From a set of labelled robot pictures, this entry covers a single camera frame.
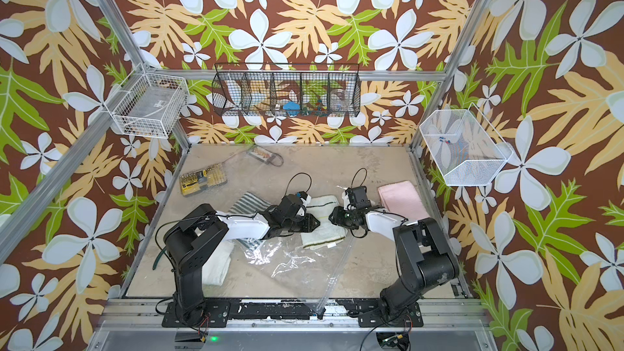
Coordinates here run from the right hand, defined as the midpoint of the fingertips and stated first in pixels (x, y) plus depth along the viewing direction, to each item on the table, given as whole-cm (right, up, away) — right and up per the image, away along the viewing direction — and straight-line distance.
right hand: (332, 217), depth 94 cm
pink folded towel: (+29, +6, +4) cm, 30 cm away
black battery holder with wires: (-32, +26, +21) cm, 46 cm away
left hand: (-4, -1, -3) cm, 5 cm away
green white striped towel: (-33, +5, +2) cm, 33 cm away
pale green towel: (-2, -5, -5) cm, 8 cm away
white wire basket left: (-67, +42, -9) cm, 79 cm away
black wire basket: (-21, +51, +3) cm, 56 cm away
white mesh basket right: (+44, +25, -14) cm, 53 cm away
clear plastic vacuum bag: (-20, -15, -12) cm, 28 cm away
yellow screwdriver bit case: (-51, +16, +10) cm, 55 cm away
